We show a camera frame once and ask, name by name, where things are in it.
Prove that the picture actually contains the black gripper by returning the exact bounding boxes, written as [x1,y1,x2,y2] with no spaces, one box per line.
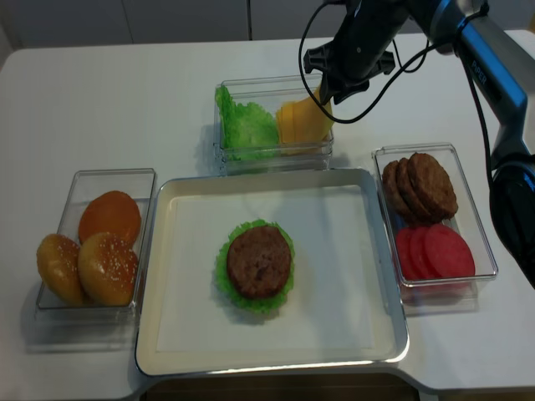
[303,0,408,104]

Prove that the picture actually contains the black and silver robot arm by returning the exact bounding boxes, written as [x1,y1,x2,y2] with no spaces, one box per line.
[298,1,534,281]

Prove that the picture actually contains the yellow cheese slice stack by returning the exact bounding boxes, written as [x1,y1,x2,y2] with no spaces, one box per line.
[276,102,318,146]

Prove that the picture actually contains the clear bin lettuce and cheese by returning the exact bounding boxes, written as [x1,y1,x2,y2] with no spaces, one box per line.
[213,76,334,175]

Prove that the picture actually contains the green lettuce in bin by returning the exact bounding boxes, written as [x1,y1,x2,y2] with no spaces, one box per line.
[215,85,279,161]

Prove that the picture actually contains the green lettuce leaf under patty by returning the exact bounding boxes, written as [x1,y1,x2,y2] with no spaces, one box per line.
[213,219,295,314]

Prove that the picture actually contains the rear brown patty in bin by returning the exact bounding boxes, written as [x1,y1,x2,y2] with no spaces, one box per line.
[382,160,419,226]

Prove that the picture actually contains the brown patty in bin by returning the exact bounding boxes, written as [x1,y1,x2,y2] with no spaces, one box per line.
[408,153,458,221]
[382,160,419,226]
[396,158,433,225]

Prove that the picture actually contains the middle brown patty in bin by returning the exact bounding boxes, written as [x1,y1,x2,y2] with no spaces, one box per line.
[396,158,433,225]

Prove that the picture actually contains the front brown patty in bin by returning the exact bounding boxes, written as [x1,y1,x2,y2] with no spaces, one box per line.
[408,153,458,221]

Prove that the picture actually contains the rear red tomato slice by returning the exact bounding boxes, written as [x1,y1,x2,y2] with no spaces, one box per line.
[395,228,422,281]

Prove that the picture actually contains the red tomato slice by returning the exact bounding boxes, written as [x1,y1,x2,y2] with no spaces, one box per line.
[423,224,476,278]
[395,228,422,281]
[410,226,439,280]

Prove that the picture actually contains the middle red tomato slice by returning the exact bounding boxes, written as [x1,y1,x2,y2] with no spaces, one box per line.
[410,226,439,280]

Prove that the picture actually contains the brown patty on tray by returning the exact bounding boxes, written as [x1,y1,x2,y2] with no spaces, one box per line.
[227,226,293,300]

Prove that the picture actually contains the clear bin patties and tomato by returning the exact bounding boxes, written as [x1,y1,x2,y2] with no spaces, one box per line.
[372,143,498,311]

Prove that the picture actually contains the front red tomato slice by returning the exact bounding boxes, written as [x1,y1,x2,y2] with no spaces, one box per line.
[423,224,476,278]

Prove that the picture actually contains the white paper liner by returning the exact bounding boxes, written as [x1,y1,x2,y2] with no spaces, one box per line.
[157,186,392,353]

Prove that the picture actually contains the silver metal tray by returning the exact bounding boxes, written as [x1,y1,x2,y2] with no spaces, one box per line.
[135,169,409,376]

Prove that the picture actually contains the plain orange bun bottom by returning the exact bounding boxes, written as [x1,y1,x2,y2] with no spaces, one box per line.
[78,190,141,246]

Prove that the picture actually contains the sesame bun top right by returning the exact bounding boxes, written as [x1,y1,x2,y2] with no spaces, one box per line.
[78,232,138,307]

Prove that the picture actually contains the sesame bun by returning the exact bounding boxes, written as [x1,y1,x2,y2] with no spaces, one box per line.
[36,234,89,307]
[78,232,138,307]

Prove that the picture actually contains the clear bin with buns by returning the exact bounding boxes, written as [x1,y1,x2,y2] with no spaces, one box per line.
[34,168,157,323]

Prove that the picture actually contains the sesame bun top left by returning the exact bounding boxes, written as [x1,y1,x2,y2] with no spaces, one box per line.
[36,234,89,307]

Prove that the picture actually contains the black cable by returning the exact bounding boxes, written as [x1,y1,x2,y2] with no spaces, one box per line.
[298,0,498,172]

